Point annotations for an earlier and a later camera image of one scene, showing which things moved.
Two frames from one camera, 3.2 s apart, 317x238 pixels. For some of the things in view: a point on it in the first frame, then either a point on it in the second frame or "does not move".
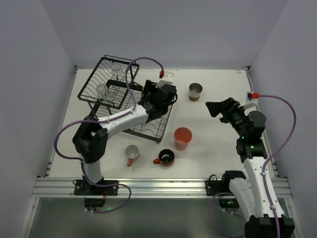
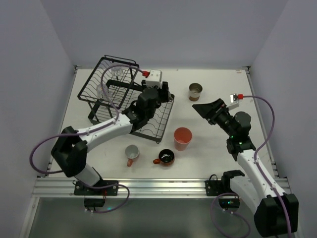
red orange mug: [166, 157] does not move
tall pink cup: [182, 136] does not move
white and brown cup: [194, 91] does not move
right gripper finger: [218, 108] → [206, 109]
